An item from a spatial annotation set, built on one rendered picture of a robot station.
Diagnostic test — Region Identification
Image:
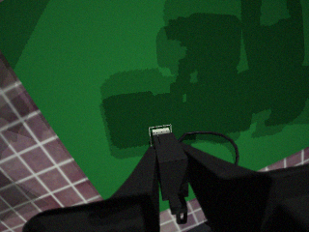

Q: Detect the black computer fan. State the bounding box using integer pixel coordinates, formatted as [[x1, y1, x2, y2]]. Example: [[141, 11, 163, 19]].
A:
[[186, 221, 212, 232]]

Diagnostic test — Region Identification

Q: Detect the green circuit board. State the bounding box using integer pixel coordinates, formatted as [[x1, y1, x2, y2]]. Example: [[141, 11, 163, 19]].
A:
[[0, 0, 309, 200]]

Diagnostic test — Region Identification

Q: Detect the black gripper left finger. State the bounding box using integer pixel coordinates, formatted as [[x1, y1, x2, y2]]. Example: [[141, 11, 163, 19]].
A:
[[22, 146, 160, 232]]

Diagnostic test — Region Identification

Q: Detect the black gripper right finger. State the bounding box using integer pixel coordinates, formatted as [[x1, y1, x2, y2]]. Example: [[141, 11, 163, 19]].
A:
[[179, 142, 309, 232]]

